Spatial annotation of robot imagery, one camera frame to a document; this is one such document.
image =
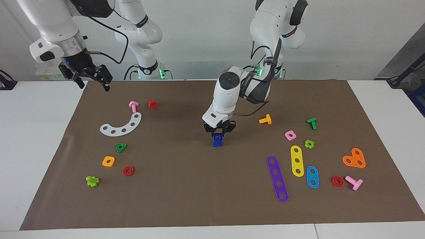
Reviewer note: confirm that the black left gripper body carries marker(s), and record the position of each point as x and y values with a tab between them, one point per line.
219	127

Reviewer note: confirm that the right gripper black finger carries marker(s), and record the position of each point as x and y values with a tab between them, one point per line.
78	81
105	77

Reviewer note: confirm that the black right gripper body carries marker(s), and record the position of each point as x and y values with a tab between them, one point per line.
76	64

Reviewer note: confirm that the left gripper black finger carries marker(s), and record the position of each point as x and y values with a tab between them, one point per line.
209	131
229	129

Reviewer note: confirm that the blue square plastic nut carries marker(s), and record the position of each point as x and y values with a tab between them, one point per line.
215	137

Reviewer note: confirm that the blue triangle-head plastic screw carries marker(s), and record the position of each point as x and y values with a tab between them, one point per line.
217	144

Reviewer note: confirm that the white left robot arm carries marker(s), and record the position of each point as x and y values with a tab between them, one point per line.
225	99

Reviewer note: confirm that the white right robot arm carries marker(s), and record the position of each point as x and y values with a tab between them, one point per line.
53	23

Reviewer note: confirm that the orange plastic screw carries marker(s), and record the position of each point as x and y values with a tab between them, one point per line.
264	120

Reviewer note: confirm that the pink plastic screw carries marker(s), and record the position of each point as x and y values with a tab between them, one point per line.
133	107
356	183

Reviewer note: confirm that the red hex-head plastic screw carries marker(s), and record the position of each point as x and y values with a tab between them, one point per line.
152	105

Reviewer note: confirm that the pink square plastic nut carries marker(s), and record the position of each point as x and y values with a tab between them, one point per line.
287	137

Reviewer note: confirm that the green triangular plastic nut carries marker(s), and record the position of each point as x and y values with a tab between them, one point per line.
124	146

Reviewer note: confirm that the green cross-shaped plastic nut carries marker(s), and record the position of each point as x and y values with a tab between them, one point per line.
306	144

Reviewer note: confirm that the green plastic screw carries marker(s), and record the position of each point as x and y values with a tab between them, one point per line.
312	121

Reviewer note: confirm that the orange square plastic nut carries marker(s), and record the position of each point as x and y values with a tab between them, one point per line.
104	163

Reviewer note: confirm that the red hexagonal plastic nut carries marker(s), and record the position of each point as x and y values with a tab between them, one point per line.
333	181
125	171

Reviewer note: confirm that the lime cross-head plastic screw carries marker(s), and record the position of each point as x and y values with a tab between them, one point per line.
93	182

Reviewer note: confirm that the white box with yellow marks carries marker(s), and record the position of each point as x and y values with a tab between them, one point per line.
46	74

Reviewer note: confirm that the brown paper table mat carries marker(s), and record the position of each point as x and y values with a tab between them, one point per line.
199	186

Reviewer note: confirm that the white curved five-hole plate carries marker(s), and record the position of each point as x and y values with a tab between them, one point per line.
118	131

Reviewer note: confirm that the purple four-hole plastic plate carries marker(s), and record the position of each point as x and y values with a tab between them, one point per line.
278	178

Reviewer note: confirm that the yellow three-hole plastic plate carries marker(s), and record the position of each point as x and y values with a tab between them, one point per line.
297	155

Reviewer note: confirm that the blue two-hole plastic plate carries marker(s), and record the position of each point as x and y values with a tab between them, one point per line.
312	177

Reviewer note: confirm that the orange heart-shaped plastic plate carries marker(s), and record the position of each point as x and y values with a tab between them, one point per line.
353	158

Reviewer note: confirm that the black stand pole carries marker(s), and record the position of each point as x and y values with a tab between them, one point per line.
396	81

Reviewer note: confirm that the blue object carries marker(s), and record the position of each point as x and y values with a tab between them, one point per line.
419	99

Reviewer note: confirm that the black clamp mount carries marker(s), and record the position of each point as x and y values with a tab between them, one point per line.
6	84

